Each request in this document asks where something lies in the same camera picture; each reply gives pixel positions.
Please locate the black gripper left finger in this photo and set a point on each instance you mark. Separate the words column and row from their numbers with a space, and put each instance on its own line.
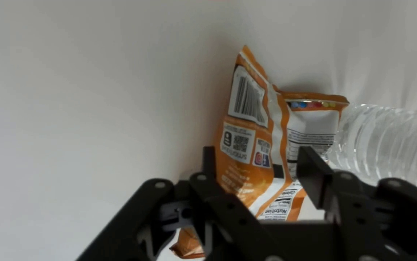
column 209, row 167

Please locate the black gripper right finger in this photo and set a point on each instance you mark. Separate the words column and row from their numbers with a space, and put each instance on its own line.
column 314, row 179

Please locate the orange snack packet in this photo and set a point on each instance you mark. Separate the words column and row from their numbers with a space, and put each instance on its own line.
column 246, row 145

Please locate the clear plastic water bottle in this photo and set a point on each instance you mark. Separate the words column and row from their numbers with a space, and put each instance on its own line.
column 387, row 145

